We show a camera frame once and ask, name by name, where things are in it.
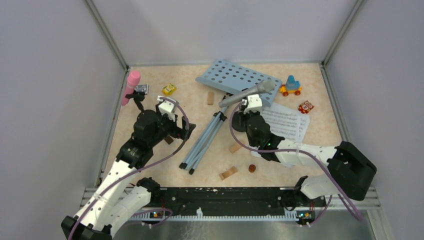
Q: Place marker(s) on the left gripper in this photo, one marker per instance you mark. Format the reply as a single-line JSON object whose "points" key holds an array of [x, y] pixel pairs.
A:
{"points": [[178, 132]]}

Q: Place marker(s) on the light blue music stand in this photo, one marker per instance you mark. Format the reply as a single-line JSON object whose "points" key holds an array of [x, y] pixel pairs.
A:
{"points": [[232, 79]]}

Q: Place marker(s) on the grey microphone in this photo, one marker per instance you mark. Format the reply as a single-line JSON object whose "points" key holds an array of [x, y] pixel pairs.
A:
{"points": [[264, 86]]}

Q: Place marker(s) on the black round microphone stand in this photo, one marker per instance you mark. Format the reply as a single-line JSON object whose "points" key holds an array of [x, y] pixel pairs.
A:
{"points": [[240, 118]]}

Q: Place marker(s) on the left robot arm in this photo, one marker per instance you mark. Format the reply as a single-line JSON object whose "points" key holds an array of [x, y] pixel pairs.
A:
{"points": [[104, 213]]}

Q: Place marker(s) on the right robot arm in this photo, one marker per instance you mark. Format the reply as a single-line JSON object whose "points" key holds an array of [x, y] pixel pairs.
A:
{"points": [[346, 170]]}

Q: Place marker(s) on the dark brown wooden block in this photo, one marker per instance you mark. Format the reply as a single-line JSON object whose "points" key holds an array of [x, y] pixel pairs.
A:
{"points": [[169, 140]]}

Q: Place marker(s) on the small wooden block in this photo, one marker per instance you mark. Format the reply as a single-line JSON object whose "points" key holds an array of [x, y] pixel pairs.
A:
{"points": [[210, 98]]}

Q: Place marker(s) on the yellow owl toy block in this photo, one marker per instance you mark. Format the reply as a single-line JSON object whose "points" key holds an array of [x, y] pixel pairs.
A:
{"points": [[169, 89]]}

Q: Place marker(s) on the wooden block near stand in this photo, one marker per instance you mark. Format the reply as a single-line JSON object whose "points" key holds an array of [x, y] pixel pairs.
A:
{"points": [[234, 148]]}

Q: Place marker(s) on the wooden arch block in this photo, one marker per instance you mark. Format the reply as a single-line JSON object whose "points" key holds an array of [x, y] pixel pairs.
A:
{"points": [[231, 171]]}

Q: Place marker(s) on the small grey picture card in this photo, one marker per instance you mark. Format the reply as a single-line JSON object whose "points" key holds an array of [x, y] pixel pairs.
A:
{"points": [[142, 88]]}

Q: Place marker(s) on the brown wooden cylinder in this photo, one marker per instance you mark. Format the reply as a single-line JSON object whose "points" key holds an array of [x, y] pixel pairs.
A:
{"points": [[251, 168]]}

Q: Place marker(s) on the pink microphone on stand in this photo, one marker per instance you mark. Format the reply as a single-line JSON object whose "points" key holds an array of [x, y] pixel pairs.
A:
{"points": [[130, 92]]}

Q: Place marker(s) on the blue toy car blocks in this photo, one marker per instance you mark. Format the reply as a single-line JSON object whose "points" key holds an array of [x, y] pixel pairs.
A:
{"points": [[291, 86]]}

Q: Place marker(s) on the red owl toy block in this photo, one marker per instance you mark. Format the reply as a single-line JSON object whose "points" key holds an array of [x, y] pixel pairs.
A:
{"points": [[305, 107]]}

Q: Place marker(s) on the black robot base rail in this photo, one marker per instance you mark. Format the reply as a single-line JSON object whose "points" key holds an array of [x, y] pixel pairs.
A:
{"points": [[232, 201]]}

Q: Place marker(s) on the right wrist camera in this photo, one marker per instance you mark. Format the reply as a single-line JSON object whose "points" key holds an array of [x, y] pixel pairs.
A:
{"points": [[252, 104]]}

